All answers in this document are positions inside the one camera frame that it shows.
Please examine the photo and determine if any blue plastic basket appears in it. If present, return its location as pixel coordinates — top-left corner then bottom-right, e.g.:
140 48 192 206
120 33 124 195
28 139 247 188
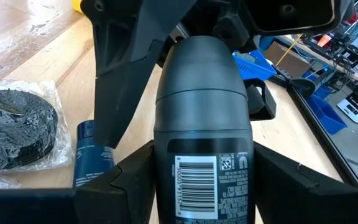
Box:
232 49 277 82

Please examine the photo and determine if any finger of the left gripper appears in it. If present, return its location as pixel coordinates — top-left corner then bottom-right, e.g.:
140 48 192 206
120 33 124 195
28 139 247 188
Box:
243 78 277 121
81 0 197 149

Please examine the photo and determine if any black deodorant bottle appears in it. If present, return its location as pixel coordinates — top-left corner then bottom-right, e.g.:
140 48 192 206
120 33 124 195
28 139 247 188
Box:
152 35 257 224

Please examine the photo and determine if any yellow plastic piece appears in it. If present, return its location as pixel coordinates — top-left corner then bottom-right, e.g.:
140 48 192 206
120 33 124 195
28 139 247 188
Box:
71 0 84 14

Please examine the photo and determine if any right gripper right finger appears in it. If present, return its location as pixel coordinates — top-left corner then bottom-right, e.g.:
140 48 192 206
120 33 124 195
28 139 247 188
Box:
253 141 358 224

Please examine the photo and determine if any dark blue toiletry bottle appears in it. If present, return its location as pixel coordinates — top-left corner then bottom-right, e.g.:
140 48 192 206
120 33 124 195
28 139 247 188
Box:
73 120 116 188

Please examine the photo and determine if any bagged black hair brush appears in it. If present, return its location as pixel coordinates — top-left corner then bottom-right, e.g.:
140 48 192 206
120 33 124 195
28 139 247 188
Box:
0 79 75 174

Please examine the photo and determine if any black round clamp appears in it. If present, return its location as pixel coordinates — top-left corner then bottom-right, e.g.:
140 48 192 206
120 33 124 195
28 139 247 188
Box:
289 77 316 99

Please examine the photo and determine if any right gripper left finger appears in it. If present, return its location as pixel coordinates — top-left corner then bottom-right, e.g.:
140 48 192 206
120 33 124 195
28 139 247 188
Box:
74 139 157 224

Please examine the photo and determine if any brown cardboard box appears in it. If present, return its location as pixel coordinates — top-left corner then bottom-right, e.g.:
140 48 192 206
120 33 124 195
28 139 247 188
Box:
264 41 312 78

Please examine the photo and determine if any blue floor bin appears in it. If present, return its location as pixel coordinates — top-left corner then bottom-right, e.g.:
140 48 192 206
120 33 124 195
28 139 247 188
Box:
306 94 348 135

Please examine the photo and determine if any orange cup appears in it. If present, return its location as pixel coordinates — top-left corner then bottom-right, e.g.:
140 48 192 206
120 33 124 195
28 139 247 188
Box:
317 33 332 48

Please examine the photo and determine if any white electronic device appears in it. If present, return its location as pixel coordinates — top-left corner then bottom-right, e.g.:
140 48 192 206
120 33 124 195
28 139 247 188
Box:
336 98 358 125

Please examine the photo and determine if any yellow hanging strap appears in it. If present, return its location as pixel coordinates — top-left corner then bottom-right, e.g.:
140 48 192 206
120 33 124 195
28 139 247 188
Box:
274 33 303 68

